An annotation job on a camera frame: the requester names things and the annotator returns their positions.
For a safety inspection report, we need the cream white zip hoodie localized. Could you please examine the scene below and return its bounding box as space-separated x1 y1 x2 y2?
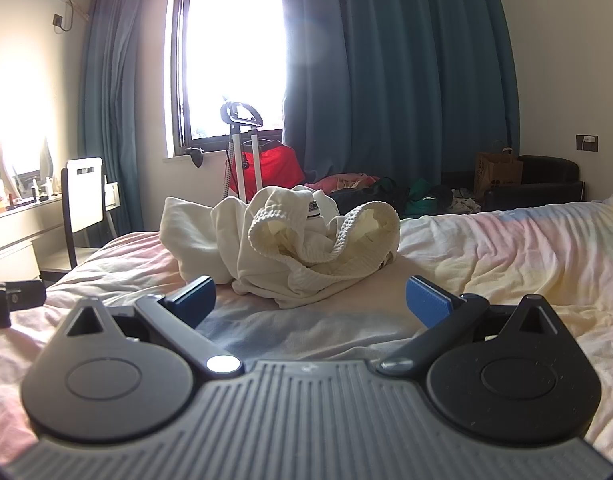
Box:
159 186 400 309

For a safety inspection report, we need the pile of coloured clothes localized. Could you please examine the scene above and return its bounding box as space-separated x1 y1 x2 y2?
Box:
308 174 481 219

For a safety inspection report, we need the white drawer desk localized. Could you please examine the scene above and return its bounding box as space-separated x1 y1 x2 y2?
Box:
0 197 73 283

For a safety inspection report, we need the white black chair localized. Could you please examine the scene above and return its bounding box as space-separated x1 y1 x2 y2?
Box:
40 156 107 283

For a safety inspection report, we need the pastel tie-dye bed sheet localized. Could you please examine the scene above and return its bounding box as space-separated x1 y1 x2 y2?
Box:
0 203 613 463

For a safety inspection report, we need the brown paper bag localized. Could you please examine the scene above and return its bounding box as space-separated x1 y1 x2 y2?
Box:
474 148 523 200

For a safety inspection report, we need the black sofa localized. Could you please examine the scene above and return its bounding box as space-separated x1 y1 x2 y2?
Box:
440 155 585 211

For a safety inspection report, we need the red garment on stand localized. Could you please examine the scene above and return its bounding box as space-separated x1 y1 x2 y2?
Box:
241 140 305 200

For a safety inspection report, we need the teal left curtain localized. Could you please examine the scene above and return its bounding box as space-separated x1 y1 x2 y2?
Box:
78 0 144 234

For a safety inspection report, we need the teal curtain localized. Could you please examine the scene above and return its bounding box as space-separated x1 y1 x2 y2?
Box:
78 0 144 234
282 0 520 184

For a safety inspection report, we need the teal right curtain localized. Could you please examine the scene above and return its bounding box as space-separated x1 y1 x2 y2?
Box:
282 0 520 184

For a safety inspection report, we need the dark framed window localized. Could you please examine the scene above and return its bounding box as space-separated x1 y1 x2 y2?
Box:
171 0 287 155

